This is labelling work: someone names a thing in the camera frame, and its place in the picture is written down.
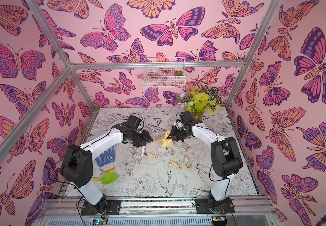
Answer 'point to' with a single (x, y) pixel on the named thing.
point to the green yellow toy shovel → (107, 178)
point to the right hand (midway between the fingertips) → (168, 136)
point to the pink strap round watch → (170, 150)
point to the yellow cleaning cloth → (165, 142)
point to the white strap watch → (184, 146)
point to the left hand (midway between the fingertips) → (152, 140)
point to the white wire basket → (164, 72)
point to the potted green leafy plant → (199, 101)
